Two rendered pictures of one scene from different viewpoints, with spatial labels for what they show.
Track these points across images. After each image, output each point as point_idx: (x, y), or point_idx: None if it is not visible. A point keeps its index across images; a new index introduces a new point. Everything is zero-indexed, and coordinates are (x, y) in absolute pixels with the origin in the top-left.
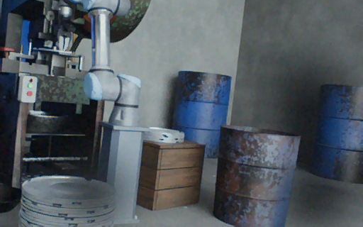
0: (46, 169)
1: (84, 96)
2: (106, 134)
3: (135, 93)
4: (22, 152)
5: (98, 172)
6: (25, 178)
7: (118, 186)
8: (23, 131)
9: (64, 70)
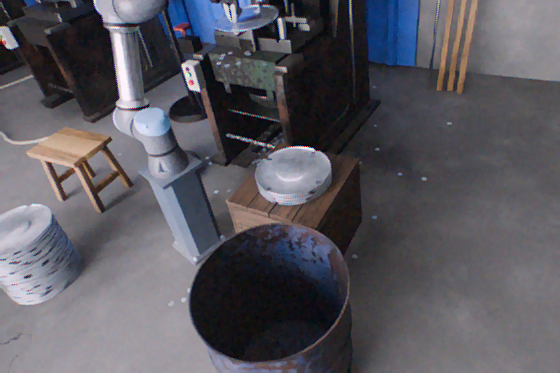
0: None
1: (271, 81)
2: None
3: (145, 142)
4: (217, 132)
5: (375, 157)
6: (281, 141)
7: (169, 223)
8: (211, 113)
9: (253, 44)
